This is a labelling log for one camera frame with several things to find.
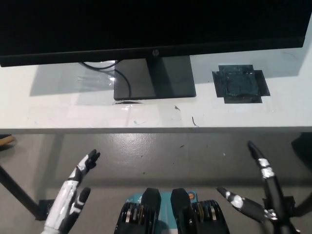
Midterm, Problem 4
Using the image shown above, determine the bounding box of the teal robot body panel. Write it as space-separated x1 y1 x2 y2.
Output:
125 191 197 230

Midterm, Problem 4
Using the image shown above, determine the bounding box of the black slanted table leg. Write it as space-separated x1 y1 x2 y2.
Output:
292 186 312 217
0 162 47 220

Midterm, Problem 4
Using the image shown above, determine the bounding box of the brown wooden object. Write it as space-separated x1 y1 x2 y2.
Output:
0 134 15 147

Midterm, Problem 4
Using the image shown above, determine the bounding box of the black tape patch on table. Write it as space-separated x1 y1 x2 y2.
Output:
211 64 271 104

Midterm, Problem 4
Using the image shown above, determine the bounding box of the black looped cable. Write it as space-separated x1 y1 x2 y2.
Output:
81 59 119 71

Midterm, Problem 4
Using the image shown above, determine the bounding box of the robot black ribbed block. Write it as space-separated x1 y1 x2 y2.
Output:
114 187 162 234
170 187 231 234

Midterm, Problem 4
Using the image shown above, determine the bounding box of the black HP monitor screen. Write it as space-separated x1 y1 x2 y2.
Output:
0 0 307 68

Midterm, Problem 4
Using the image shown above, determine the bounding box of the robot right black ribbed block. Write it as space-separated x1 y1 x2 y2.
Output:
170 187 231 234

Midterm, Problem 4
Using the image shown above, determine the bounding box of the black monitor stand base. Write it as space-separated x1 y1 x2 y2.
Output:
113 55 197 101

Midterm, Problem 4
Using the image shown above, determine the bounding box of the robot right hand black silver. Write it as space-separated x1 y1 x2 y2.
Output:
216 140 302 234

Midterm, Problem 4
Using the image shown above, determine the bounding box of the robot left black ribbed block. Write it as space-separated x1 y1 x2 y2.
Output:
114 187 162 234

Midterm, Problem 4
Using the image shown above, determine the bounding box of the clear glossy tape sheet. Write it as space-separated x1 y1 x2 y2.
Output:
72 72 116 86

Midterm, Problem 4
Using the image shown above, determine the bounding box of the black cable over stand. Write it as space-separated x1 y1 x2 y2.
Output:
114 68 132 98

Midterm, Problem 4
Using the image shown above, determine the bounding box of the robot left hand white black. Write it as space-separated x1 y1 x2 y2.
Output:
42 149 101 234

